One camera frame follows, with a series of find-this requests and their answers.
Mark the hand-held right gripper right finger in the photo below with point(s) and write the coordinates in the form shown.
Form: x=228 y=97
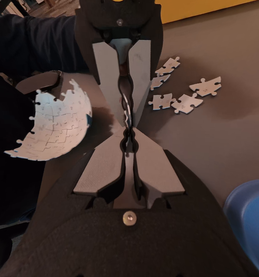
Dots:
x=159 y=171

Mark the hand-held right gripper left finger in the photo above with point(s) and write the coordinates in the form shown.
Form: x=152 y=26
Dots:
x=99 y=171

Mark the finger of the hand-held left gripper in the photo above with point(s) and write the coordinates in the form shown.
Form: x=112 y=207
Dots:
x=141 y=71
x=106 y=69

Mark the joined puzzle pieces strip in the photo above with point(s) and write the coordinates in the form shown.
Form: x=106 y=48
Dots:
x=127 y=110

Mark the partly built white puzzle ball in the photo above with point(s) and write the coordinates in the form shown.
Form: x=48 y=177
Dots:
x=55 y=125

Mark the person's left forearm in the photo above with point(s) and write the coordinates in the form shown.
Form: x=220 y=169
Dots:
x=34 y=43

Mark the white puzzle piece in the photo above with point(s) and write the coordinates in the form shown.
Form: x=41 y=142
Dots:
x=168 y=65
x=186 y=104
x=205 y=87
x=162 y=101
x=159 y=82

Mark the blue plastic ball stand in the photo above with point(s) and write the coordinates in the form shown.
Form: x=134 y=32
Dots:
x=250 y=216

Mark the yellow plastic bin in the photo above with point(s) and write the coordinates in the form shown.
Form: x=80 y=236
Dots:
x=196 y=8

